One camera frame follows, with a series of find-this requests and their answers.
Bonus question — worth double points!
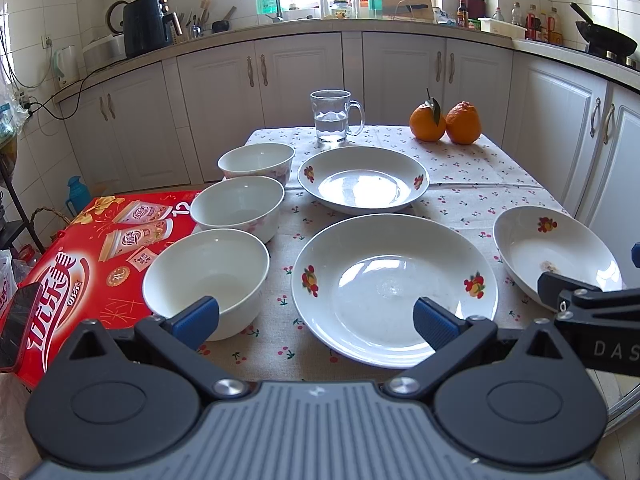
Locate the large white fruit plate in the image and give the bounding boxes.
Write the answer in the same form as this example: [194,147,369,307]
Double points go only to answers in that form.
[292,214,499,370]

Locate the white floral bowl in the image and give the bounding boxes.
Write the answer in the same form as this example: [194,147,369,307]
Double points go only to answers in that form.
[218,143,295,186]

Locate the white kitchen cabinets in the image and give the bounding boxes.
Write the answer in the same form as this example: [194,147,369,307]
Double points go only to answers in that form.
[58,22,639,286]

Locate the red drink carton box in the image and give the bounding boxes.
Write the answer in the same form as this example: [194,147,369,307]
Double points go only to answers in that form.
[13,191,198,389]

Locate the cherry print tablecloth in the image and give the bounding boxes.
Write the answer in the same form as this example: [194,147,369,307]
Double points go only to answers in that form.
[200,126,561,382]

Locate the blue thermos jug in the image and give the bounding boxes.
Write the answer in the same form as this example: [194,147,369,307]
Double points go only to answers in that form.
[65,176,92,217]

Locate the bumpy orange tangerine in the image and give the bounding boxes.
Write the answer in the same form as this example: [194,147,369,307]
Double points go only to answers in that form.
[446,101,483,145]

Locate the orange with leaf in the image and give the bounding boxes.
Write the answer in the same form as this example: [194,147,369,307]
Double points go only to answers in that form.
[409,89,446,142]

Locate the glass water mug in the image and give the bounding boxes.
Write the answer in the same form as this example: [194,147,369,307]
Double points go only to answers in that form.
[309,89,366,143]

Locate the black wok pan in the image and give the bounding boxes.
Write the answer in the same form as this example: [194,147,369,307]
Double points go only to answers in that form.
[570,2,638,64]

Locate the white plastic tray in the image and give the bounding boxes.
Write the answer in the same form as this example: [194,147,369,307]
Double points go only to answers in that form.
[480,18,526,40]

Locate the dark sauce bottle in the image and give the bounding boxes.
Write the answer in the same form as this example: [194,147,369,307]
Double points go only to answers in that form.
[456,0,469,28]

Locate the white electric kettle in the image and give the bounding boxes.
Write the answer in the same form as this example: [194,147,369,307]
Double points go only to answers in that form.
[52,46,80,89]

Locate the wooden cutting board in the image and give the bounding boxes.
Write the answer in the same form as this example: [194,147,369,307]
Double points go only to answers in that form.
[382,0,434,23]

